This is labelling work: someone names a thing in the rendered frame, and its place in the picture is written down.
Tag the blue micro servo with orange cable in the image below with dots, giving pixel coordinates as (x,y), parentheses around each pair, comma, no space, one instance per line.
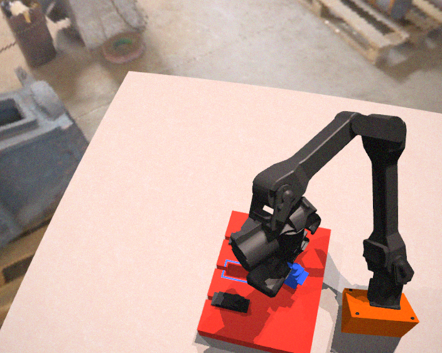
(297,276)

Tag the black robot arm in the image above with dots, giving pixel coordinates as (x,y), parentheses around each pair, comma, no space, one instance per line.
(282,185)

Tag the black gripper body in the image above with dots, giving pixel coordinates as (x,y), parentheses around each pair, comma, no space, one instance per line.
(269,279)

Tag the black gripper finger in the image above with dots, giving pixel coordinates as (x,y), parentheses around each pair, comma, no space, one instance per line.
(306,243)
(286,273)

